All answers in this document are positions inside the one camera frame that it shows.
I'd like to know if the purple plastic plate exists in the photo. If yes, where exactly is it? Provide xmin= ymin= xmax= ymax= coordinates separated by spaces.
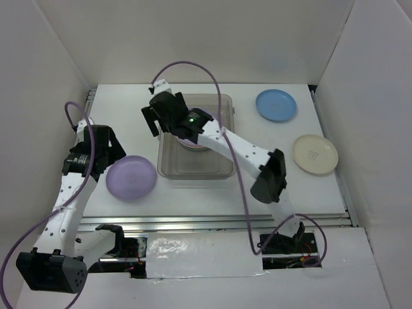
xmin=106 ymin=155 xmax=157 ymax=202
xmin=176 ymin=108 xmax=214 ymax=150

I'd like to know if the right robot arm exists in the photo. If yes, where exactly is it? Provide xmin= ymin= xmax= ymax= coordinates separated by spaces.
xmin=142 ymin=87 xmax=304 ymax=252

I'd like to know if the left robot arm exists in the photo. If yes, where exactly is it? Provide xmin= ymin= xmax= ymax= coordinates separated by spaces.
xmin=16 ymin=120 xmax=127 ymax=294

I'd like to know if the clear plastic bin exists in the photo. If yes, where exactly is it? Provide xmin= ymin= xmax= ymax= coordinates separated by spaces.
xmin=157 ymin=94 xmax=236 ymax=180

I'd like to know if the blue plastic plate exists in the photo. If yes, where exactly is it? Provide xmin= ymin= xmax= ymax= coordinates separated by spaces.
xmin=255 ymin=89 xmax=297 ymax=122

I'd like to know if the white front cover panel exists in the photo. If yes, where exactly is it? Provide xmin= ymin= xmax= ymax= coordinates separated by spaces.
xmin=145 ymin=232 xmax=263 ymax=279

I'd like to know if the cream plastic plate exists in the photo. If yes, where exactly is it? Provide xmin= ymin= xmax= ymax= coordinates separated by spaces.
xmin=292 ymin=134 xmax=339 ymax=175

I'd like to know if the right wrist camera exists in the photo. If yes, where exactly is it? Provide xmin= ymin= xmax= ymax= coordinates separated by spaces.
xmin=148 ymin=79 xmax=173 ymax=95

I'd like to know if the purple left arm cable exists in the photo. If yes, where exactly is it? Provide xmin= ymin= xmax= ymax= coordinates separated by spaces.
xmin=0 ymin=101 xmax=97 ymax=309

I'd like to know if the aluminium front rail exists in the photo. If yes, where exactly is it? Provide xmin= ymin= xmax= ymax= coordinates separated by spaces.
xmin=78 ymin=213 xmax=351 ymax=232

